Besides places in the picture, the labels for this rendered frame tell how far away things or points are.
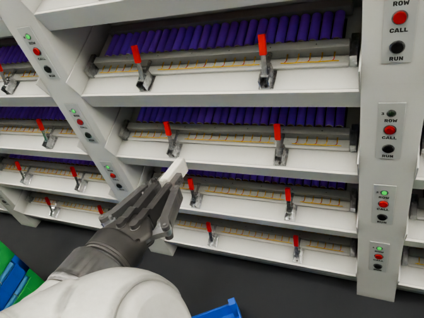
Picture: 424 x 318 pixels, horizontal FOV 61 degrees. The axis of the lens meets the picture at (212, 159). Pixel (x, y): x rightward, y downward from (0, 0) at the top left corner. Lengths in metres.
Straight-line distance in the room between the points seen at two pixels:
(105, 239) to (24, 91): 0.65
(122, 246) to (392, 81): 0.46
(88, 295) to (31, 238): 1.48
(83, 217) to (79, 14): 0.89
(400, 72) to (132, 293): 0.50
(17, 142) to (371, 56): 1.05
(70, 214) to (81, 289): 1.26
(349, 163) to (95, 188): 0.81
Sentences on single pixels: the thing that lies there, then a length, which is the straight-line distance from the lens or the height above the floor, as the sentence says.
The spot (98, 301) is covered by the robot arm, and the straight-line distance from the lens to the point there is 0.26.
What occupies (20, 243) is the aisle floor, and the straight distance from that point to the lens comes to 1.75.
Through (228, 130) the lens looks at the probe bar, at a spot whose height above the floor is 0.53.
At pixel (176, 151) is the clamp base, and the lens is 0.88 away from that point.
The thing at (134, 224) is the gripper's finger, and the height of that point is 0.66.
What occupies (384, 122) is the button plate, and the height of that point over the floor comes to 0.62.
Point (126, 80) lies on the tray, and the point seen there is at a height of 0.69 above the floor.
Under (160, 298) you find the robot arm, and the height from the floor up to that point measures 0.81.
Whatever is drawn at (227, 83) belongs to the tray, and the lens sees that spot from 0.70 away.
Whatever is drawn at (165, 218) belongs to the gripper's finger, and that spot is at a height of 0.65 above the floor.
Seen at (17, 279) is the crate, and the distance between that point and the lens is 1.35.
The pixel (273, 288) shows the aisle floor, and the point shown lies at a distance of 1.17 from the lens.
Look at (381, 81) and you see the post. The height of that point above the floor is 0.69.
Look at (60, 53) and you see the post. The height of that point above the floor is 0.78.
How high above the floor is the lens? 1.02
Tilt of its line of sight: 40 degrees down
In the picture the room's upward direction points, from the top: 19 degrees counter-clockwise
